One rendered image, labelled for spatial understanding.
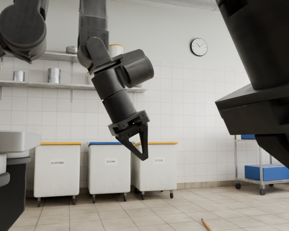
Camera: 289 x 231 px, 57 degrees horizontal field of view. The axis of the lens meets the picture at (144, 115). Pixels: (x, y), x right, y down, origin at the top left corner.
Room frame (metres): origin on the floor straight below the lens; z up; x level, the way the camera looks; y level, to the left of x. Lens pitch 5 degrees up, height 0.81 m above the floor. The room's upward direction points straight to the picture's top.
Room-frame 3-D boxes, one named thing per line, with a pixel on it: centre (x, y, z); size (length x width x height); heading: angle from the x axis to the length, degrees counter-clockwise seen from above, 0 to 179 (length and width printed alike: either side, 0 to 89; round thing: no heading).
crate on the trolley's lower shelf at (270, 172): (4.28, -1.93, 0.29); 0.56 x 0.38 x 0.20; 114
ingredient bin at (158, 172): (3.88, -0.12, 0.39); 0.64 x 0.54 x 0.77; 13
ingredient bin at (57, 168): (3.52, 1.13, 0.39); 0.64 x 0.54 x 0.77; 17
